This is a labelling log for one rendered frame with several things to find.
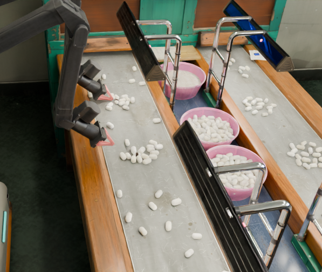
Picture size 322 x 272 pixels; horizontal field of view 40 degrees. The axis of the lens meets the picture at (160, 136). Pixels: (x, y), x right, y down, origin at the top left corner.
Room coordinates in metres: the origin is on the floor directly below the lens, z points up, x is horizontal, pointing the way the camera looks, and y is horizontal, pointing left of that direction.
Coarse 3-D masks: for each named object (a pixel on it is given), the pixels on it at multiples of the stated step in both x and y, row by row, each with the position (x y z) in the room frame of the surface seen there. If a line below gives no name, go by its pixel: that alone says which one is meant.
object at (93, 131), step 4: (88, 124) 1.30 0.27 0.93; (92, 124) 1.31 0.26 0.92; (96, 124) 1.35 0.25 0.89; (88, 128) 1.28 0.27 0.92; (92, 128) 1.29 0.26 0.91; (96, 128) 1.31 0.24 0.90; (100, 128) 1.32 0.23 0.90; (84, 132) 1.27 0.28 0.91; (88, 132) 1.28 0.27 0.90; (92, 132) 1.29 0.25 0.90; (96, 132) 1.29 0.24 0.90; (100, 132) 1.29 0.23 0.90; (84, 136) 1.28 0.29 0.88; (88, 136) 1.28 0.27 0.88; (92, 136) 1.28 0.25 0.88; (96, 136) 1.29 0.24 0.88; (100, 136) 1.28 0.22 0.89; (92, 140) 1.29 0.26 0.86; (96, 140) 1.27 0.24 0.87; (92, 144) 1.27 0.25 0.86
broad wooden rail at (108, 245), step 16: (80, 96) 1.72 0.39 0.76; (80, 144) 1.37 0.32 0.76; (80, 160) 1.27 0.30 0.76; (96, 160) 1.28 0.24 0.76; (80, 176) 1.18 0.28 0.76; (96, 176) 1.19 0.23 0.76; (80, 192) 1.13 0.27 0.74; (96, 192) 1.11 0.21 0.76; (112, 192) 1.14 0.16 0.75; (80, 208) 1.17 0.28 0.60; (96, 208) 1.04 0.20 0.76; (112, 208) 1.05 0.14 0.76; (96, 224) 0.97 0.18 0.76; (112, 224) 0.97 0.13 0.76; (96, 240) 0.90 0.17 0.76; (112, 240) 0.91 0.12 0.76; (96, 256) 0.84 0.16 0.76; (112, 256) 0.84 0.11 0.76; (128, 256) 0.86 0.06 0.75
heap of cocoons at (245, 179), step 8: (216, 160) 1.39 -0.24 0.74; (224, 160) 1.39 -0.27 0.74; (232, 160) 1.39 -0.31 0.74; (240, 160) 1.41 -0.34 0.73; (248, 160) 1.40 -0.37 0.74; (224, 176) 1.29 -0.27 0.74; (232, 176) 1.29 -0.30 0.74; (240, 176) 1.30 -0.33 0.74; (248, 176) 1.31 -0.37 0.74; (256, 176) 1.32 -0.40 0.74; (224, 184) 1.26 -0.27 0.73; (232, 184) 1.26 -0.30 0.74; (240, 184) 1.26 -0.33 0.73; (248, 184) 1.28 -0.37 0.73
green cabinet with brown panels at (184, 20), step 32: (96, 0) 2.18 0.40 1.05; (128, 0) 2.24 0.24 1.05; (160, 0) 2.29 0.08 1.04; (192, 0) 2.34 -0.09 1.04; (224, 0) 2.41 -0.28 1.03; (256, 0) 2.48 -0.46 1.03; (64, 32) 2.12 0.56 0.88; (96, 32) 2.17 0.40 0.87; (160, 32) 2.29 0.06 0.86; (192, 32) 2.34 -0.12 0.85
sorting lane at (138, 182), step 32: (128, 64) 2.11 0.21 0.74; (128, 96) 1.80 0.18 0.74; (128, 128) 1.54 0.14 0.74; (160, 128) 1.56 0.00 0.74; (128, 160) 1.33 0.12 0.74; (160, 160) 1.35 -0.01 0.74; (128, 192) 1.15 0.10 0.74; (192, 192) 1.19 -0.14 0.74; (128, 224) 1.00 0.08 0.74; (160, 224) 1.02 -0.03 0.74; (192, 224) 1.03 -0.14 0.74; (160, 256) 0.88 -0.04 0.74; (192, 256) 0.89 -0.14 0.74
